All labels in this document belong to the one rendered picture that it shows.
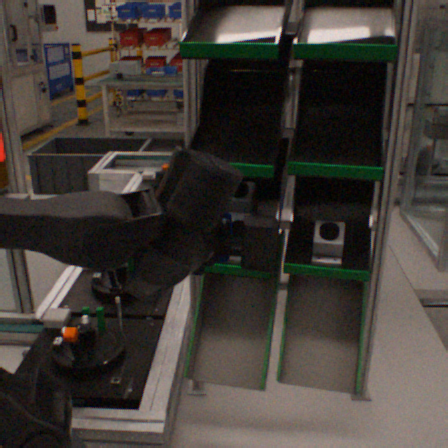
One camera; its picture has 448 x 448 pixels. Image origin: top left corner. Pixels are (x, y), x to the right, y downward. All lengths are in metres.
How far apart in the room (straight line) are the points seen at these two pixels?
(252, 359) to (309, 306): 0.14
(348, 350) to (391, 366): 0.30
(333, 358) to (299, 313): 0.10
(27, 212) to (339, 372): 0.61
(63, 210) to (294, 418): 0.70
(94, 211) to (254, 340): 0.51
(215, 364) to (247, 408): 0.17
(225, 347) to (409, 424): 0.38
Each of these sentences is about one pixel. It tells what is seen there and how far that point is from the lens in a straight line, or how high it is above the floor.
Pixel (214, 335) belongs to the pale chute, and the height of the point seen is 1.05.
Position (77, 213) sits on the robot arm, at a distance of 0.45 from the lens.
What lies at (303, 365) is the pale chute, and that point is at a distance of 0.90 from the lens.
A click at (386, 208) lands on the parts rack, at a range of 0.90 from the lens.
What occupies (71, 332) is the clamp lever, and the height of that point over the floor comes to 1.07.
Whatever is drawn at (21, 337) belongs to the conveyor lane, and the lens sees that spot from 1.17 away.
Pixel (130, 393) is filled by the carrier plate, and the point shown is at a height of 0.97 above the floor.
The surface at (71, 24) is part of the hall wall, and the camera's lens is 12.24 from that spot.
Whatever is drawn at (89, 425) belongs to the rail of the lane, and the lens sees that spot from 0.89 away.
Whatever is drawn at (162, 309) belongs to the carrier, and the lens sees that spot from 1.12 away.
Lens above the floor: 1.57
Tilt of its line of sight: 23 degrees down
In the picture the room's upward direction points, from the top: straight up
